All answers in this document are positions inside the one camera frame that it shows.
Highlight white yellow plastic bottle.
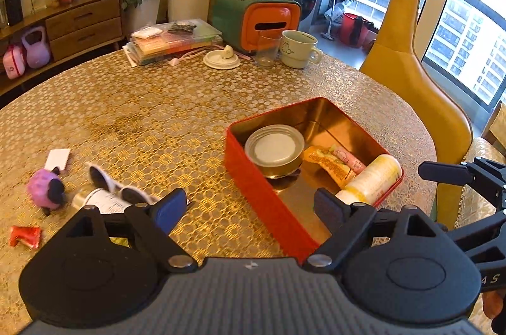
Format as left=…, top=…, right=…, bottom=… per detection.
left=336, top=155, right=402, bottom=206

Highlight pink tube stick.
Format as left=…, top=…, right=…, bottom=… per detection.
left=330, top=144, right=366, bottom=174

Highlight white sunglasses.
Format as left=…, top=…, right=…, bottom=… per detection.
left=87, top=162, right=157, bottom=205

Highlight round tin can with lid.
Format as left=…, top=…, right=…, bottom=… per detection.
left=244, top=125, right=305, bottom=179

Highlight pink purple sheep toy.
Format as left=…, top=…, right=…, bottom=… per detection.
left=27, top=167, right=66, bottom=216

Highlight red candy wrapper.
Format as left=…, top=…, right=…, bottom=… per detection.
left=9, top=225, right=42, bottom=249

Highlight clear bottle of yellow pills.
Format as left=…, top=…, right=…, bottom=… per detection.
left=70, top=184, right=158, bottom=214

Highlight person's right hand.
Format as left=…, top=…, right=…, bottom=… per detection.
left=482, top=290, right=504, bottom=320

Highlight red metal tin box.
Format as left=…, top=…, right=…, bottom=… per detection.
left=225, top=97, right=388, bottom=262

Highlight orange snack packet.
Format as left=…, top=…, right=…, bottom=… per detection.
left=303, top=146, right=357, bottom=189

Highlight small white card box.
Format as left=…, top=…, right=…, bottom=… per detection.
left=44, top=149, right=70, bottom=172

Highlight yellow giraffe shaped chair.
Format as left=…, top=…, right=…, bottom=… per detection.
left=359, top=0, right=474, bottom=229

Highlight red bucket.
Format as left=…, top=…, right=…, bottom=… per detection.
left=339, top=13, right=374, bottom=48

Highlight cream ceramic mug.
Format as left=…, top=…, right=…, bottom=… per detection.
left=280, top=30, right=323, bottom=70

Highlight white round lid with knob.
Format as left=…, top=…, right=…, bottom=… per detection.
left=203, top=46, right=240, bottom=70

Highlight stack of books and folders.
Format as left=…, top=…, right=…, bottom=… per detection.
left=123, top=18, right=222, bottom=65

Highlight clear drinking glass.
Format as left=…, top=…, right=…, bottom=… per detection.
left=255, top=30, right=281, bottom=68

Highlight purple kettlebell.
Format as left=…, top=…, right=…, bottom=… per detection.
left=22, top=26, right=51, bottom=69

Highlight wooden tv cabinet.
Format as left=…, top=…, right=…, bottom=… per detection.
left=1, top=0, right=125, bottom=94

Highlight green orange tissue box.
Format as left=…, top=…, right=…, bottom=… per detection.
left=210, top=0, right=301, bottom=53

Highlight black speaker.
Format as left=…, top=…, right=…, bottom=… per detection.
left=4, top=0, right=24, bottom=26

